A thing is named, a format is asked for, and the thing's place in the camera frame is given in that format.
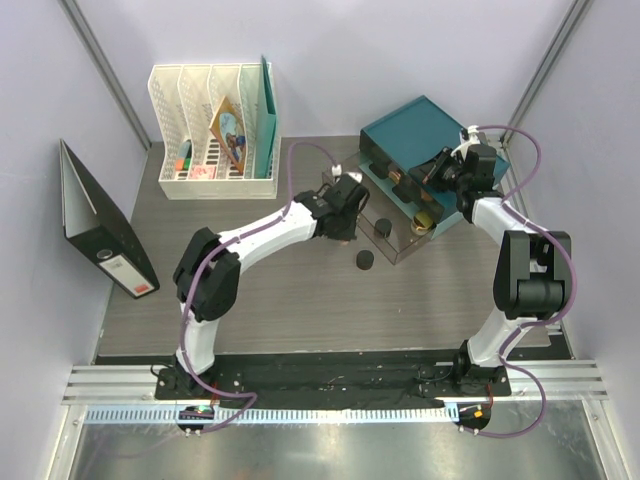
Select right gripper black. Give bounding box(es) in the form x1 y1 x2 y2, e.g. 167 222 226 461
407 154 466 200

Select black round cap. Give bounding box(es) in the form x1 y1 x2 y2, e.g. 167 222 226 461
356 249 375 271
374 218 393 238

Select gold lidded cream jar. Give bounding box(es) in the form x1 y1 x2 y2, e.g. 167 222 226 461
411 211 434 236

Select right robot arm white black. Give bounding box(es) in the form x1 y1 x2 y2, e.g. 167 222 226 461
409 141 575 396

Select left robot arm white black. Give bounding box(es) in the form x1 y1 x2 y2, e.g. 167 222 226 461
173 172 370 399

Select teal drawer organizer box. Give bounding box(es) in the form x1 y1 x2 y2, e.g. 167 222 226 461
360 96 509 227

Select teal folder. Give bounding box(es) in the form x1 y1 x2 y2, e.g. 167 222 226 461
254 56 277 179

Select illustrated picture book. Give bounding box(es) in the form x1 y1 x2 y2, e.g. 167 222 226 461
209 96 247 174

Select pink sticky note pad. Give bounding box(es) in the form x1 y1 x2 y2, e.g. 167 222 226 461
188 165 217 181

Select white mesh file organizer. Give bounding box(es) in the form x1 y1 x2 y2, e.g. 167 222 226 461
148 60 281 200

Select green orange highlighter markers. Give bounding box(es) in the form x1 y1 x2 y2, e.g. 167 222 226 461
174 140 192 180

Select black lever arch binder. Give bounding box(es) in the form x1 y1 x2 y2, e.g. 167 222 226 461
59 140 160 299

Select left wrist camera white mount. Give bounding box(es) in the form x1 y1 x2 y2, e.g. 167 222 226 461
330 165 363 183

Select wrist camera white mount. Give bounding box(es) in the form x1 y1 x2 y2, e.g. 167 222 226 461
330 165 363 183
459 125 482 145

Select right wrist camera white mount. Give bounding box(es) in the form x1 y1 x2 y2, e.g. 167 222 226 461
459 125 482 145

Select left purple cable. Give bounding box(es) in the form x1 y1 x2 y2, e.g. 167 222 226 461
177 142 341 435

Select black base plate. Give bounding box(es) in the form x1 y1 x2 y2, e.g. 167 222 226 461
156 350 512 409

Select aluminium rail frame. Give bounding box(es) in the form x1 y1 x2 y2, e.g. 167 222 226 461
63 361 608 432

